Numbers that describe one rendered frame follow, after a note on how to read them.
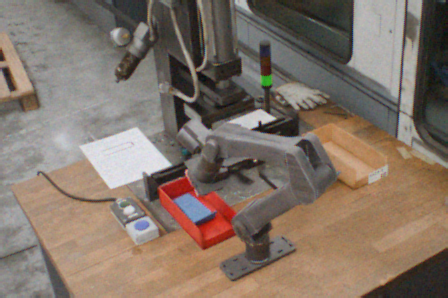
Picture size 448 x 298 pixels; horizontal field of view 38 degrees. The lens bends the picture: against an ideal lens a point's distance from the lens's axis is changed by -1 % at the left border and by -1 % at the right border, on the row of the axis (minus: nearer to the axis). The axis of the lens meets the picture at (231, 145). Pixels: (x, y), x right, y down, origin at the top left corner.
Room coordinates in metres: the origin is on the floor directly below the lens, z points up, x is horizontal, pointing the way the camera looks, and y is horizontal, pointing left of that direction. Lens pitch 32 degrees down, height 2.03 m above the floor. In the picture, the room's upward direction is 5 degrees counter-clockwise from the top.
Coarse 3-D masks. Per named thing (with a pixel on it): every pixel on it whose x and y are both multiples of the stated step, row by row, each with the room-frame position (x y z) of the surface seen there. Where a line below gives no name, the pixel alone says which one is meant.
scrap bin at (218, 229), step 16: (160, 192) 1.50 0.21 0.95; (176, 192) 1.54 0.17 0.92; (192, 192) 1.56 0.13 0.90; (176, 208) 1.42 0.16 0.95; (208, 208) 1.47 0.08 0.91; (224, 208) 1.42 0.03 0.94; (192, 224) 1.34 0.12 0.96; (208, 224) 1.40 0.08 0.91; (224, 224) 1.40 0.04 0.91; (208, 240) 1.31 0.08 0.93; (224, 240) 1.33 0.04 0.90
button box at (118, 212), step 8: (48, 176) 1.70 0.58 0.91; (64, 192) 1.60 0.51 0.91; (88, 200) 1.55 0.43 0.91; (96, 200) 1.55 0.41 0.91; (104, 200) 1.55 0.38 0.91; (120, 200) 1.51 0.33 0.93; (128, 200) 1.51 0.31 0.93; (112, 208) 1.48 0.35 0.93; (120, 208) 1.47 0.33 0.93; (136, 208) 1.47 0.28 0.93; (120, 216) 1.44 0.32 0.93; (128, 216) 1.43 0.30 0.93; (136, 216) 1.43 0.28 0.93; (144, 216) 1.44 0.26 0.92; (120, 224) 1.44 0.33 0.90
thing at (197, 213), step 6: (180, 198) 1.52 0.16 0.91; (186, 198) 1.52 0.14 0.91; (192, 198) 1.52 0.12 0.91; (180, 204) 1.50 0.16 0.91; (192, 204) 1.49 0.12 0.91; (198, 204) 1.49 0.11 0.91; (186, 210) 1.47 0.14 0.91; (192, 210) 1.46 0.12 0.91; (198, 210) 1.46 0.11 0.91; (204, 210) 1.46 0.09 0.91; (192, 216) 1.44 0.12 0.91; (198, 216) 1.43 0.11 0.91; (204, 216) 1.40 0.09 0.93; (210, 216) 1.42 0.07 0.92; (198, 222) 1.39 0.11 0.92
